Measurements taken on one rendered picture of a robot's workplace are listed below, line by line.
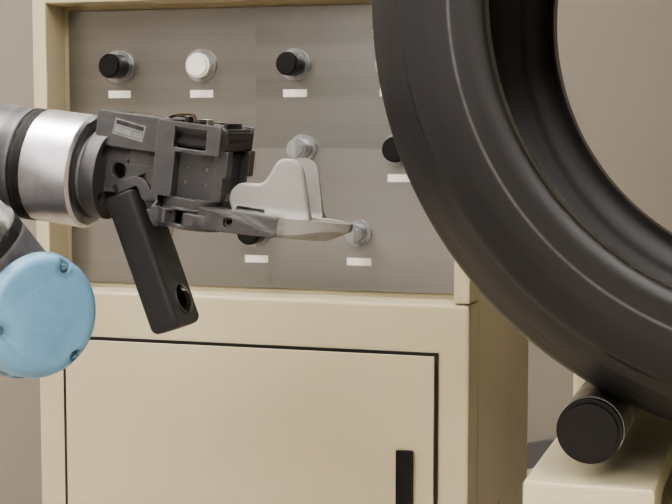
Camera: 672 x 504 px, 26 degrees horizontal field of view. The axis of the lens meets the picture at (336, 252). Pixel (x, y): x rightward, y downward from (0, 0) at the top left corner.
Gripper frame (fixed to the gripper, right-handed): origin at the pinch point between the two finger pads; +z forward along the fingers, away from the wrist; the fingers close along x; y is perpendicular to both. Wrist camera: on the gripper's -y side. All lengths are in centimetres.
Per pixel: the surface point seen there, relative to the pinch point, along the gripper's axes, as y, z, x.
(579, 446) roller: -10.5, 21.3, -8.6
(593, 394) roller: -7.2, 21.6, -6.8
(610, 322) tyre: -1.4, 22.6, -12.3
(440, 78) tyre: 12.6, 9.6, -12.4
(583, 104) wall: 11, -33, 372
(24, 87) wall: -1, -149, 217
